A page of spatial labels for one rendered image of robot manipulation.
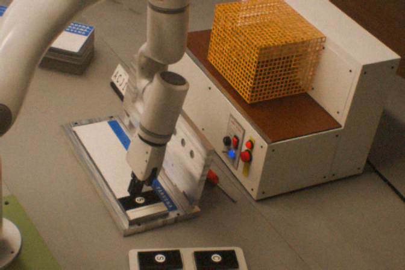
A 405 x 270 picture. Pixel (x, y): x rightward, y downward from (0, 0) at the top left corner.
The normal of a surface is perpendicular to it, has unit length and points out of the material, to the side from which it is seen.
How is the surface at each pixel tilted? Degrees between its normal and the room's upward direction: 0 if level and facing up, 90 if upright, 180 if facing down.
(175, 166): 83
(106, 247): 0
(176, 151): 83
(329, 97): 90
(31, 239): 3
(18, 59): 59
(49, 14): 66
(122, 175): 0
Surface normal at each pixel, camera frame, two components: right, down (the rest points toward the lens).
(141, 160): -0.78, 0.05
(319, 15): 0.13, -0.80
